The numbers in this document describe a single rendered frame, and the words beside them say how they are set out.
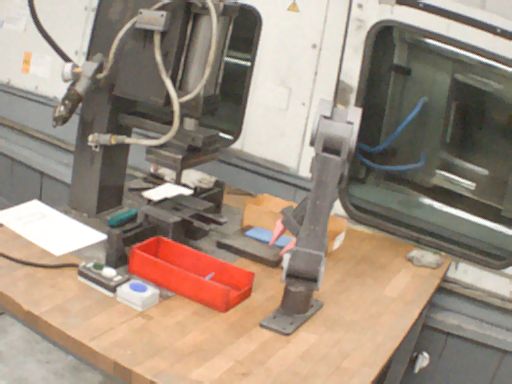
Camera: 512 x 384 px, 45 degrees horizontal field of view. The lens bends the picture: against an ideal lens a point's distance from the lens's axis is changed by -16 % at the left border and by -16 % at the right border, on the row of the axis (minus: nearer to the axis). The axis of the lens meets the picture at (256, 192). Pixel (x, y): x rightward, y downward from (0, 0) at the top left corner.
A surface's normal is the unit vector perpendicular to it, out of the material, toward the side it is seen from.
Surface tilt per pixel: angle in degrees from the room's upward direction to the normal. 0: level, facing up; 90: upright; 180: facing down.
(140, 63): 90
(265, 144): 90
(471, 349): 90
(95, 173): 90
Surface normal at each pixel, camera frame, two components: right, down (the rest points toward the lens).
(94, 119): -0.44, 0.19
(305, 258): -0.16, 0.18
